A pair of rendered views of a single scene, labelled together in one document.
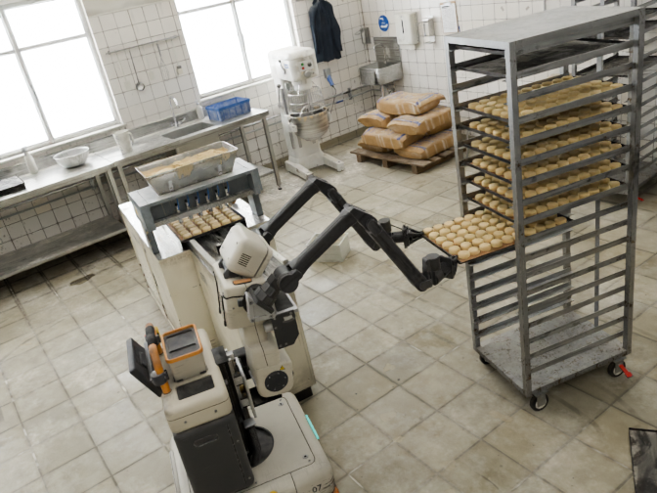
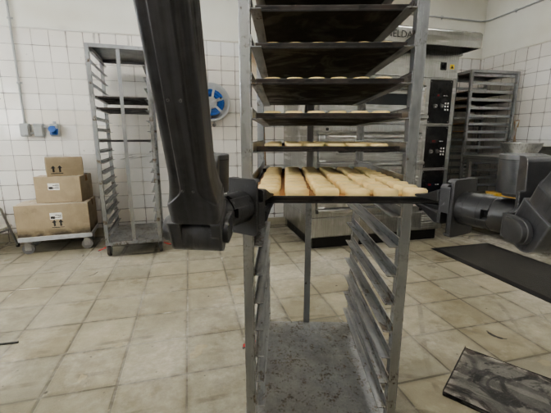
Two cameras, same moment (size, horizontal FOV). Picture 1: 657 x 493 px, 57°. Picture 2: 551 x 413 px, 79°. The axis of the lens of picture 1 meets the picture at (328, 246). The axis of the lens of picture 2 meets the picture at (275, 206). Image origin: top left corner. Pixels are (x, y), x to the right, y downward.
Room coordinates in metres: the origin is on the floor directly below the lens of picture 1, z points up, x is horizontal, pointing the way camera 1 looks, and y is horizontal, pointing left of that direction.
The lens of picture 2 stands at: (2.41, 0.18, 1.08)
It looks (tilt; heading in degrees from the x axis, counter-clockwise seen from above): 12 degrees down; 287
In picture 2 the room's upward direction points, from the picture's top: straight up
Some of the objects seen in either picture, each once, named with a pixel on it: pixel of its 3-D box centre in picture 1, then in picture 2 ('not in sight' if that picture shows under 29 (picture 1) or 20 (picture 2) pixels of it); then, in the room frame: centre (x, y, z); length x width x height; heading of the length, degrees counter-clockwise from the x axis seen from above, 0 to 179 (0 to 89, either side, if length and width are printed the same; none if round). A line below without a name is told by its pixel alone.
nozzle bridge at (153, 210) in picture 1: (200, 206); not in sight; (3.50, 0.71, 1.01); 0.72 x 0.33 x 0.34; 113
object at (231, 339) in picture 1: (252, 317); not in sight; (3.04, 0.51, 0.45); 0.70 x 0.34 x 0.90; 23
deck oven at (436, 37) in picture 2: not in sight; (365, 144); (2.52, -3.58, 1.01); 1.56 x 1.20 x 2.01; 31
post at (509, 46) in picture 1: (519, 243); (407, 177); (2.32, -0.82, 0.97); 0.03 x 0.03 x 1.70; 15
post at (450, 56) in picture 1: (463, 211); (247, 176); (2.76, -0.70, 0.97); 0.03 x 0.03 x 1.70; 15
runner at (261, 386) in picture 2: (525, 315); (265, 342); (2.81, -1.00, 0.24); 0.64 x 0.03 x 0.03; 105
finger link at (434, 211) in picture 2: not in sight; (437, 200); (2.29, -0.51, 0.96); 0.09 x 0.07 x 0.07; 135
